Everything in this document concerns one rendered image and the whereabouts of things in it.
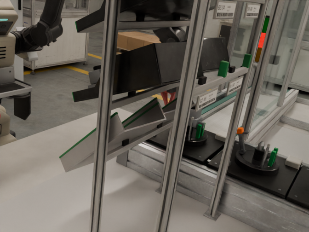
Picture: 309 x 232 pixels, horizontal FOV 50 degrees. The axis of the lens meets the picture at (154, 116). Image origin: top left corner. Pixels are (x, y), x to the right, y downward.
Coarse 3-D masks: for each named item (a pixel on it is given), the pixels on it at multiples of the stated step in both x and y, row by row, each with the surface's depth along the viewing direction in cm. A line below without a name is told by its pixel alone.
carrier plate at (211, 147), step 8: (168, 128) 125; (160, 136) 117; (208, 136) 123; (160, 144) 112; (208, 144) 116; (216, 144) 117; (184, 152) 108; (192, 152) 109; (200, 152) 110; (208, 152) 111; (216, 152) 114; (192, 160) 106; (200, 160) 105
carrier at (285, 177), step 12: (216, 156) 109; (240, 156) 107; (252, 156) 108; (264, 156) 99; (276, 156) 115; (288, 156) 112; (216, 168) 102; (228, 168) 102; (240, 168) 103; (252, 168) 101; (264, 168) 101; (276, 168) 102; (288, 168) 108; (240, 180) 99; (252, 180) 97; (264, 180) 98; (276, 180) 99; (288, 180) 100; (276, 192) 93
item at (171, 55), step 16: (144, 48) 58; (160, 48) 58; (176, 48) 61; (128, 64) 62; (144, 64) 59; (160, 64) 58; (176, 64) 61; (128, 80) 63; (144, 80) 60; (160, 80) 57; (176, 80) 60; (80, 96) 75; (96, 96) 71
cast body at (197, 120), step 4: (192, 108) 114; (192, 112) 113; (196, 112) 112; (200, 112) 115; (192, 116) 114; (196, 116) 113; (196, 120) 113; (200, 120) 116; (188, 124) 115; (196, 124) 114; (204, 124) 115
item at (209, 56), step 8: (208, 40) 73; (216, 40) 75; (224, 40) 78; (208, 48) 73; (216, 48) 75; (224, 48) 78; (200, 56) 70; (208, 56) 73; (216, 56) 75; (224, 56) 77; (208, 64) 72; (216, 64) 74; (208, 72) 81
